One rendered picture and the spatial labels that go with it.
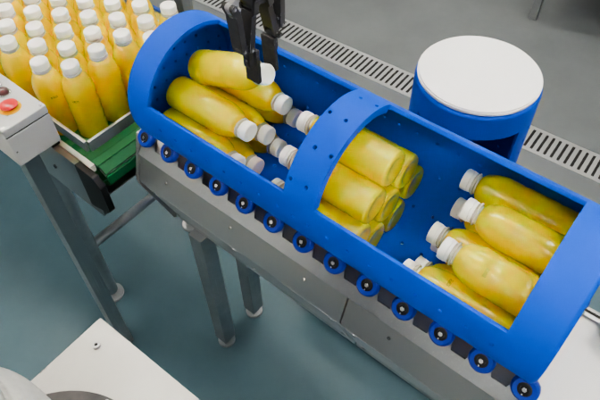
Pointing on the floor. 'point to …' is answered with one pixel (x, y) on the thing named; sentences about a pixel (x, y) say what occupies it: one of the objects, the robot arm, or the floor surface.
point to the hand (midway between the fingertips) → (261, 58)
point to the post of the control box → (73, 242)
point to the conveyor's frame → (79, 169)
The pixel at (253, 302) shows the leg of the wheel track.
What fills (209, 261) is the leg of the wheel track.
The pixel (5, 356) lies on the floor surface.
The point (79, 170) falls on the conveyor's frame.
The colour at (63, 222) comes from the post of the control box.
